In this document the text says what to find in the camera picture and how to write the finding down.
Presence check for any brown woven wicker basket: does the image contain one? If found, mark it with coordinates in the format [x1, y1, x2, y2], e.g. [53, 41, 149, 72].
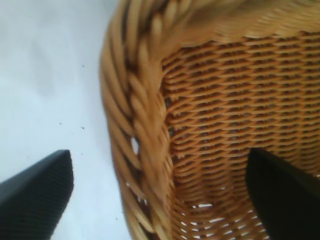
[99, 0, 320, 240]

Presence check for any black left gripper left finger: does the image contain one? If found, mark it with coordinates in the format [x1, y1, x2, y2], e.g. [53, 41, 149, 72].
[0, 149, 75, 240]

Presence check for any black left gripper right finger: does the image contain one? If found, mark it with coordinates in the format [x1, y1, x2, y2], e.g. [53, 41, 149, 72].
[245, 147, 320, 240]

